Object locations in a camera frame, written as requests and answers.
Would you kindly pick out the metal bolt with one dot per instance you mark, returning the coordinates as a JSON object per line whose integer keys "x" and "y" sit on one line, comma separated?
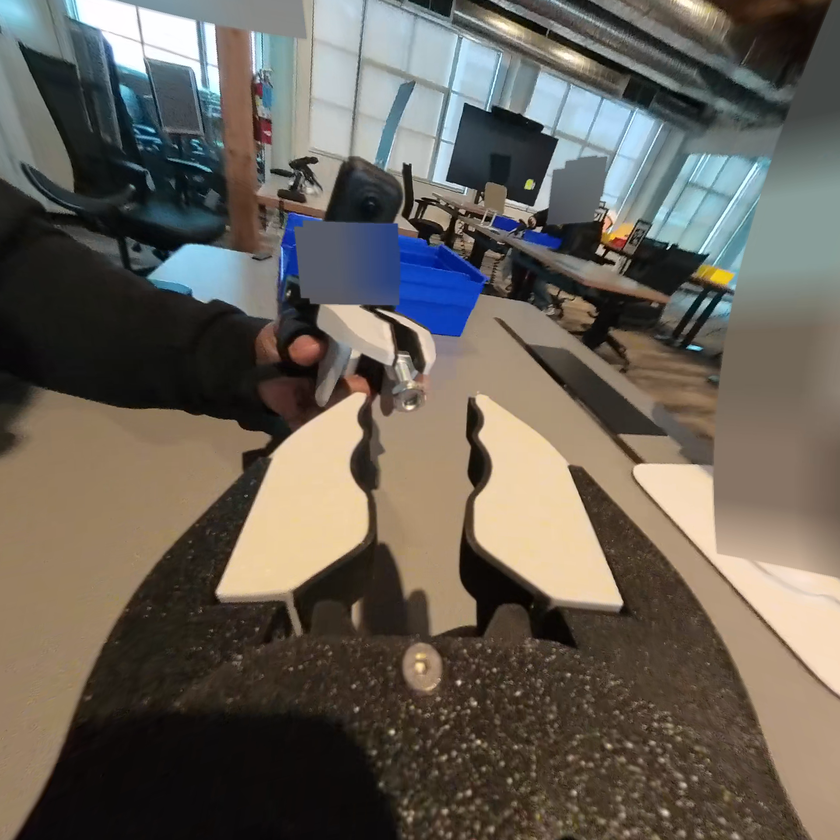
{"x": 400, "y": 381}

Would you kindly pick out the grey screen monitor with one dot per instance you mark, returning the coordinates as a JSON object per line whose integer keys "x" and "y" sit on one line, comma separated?
{"x": 175, "y": 99}

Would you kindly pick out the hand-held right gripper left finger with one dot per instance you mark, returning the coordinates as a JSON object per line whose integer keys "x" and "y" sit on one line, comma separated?
{"x": 295, "y": 512}

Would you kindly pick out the small blue storage bin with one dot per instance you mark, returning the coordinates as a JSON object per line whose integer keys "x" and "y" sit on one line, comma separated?
{"x": 544, "y": 239}
{"x": 507, "y": 223}

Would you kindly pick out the white base document stand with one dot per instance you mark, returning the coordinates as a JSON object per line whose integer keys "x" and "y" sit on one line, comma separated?
{"x": 685, "y": 492}

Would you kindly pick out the wooden support post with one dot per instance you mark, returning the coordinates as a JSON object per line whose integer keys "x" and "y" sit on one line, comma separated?
{"x": 238, "y": 131}

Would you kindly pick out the red fire extinguisher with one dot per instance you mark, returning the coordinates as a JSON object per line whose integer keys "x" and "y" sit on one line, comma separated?
{"x": 264, "y": 112}

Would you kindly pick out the long silver ceiling duct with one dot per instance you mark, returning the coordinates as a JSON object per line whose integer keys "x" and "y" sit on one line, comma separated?
{"x": 617, "y": 53}

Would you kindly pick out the long wooden desk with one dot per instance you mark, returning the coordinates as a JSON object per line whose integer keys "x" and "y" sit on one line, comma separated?
{"x": 591, "y": 269}

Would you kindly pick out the clear tilted panel stand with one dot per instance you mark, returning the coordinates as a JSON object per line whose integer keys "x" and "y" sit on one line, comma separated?
{"x": 394, "y": 125}

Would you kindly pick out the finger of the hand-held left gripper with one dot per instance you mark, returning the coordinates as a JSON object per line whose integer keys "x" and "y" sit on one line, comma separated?
{"x": 387, "y": 326}

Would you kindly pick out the person's left hand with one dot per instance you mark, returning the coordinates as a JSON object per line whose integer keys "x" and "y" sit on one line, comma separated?
{"x": 282, "y": 394}

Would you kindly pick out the black mesh office chair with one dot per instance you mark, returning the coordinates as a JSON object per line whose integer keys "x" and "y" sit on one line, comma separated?
{"x": 79, "y": 145}

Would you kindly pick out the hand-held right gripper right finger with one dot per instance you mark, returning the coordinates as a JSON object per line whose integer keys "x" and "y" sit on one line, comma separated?
{"x": 545, "y": 519}

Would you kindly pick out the yellow storage bin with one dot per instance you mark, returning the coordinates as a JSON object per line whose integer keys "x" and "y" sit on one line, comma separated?
{"x": 713, "y": 276}

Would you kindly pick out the large blue plastic bin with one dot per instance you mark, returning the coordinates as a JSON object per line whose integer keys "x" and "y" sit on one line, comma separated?
{"x": 440, "y": 282}

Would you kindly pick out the large black monitor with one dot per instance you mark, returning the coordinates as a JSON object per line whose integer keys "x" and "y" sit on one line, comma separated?
{"x": 499, "y": 147}

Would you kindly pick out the beige chair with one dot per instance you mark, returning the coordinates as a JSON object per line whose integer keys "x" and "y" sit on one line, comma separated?
{"x": 495, "y": 200}

